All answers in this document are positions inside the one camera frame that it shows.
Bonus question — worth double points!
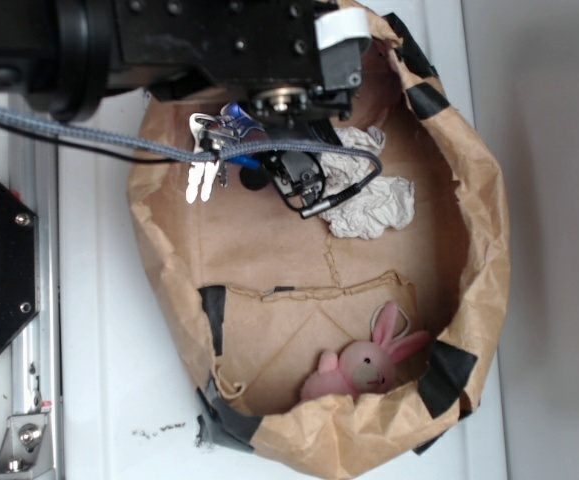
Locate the aluminium extrusion rail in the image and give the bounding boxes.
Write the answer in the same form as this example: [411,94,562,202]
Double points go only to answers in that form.
[0,135,64,479]

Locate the metal corner bracket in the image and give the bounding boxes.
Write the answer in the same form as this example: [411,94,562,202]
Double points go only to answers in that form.
[0,413,54,479]

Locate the grey braided cable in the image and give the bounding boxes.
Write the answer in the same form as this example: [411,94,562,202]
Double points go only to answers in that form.
[0,97,384,220]

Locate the brown paper bag bin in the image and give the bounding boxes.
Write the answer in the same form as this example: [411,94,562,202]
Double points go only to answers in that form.
[127,14,510,479]

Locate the crumpled white paper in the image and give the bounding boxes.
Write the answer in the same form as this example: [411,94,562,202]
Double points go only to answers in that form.
[319,126,415,240]

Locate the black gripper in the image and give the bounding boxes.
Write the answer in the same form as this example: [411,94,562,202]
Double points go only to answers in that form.
[113,0,373,201]

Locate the pink plush bunny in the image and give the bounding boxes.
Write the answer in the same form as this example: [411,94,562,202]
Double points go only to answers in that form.
[300,301,431,402]

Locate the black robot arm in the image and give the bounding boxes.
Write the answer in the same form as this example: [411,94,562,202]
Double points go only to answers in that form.
[0,1,371,208]

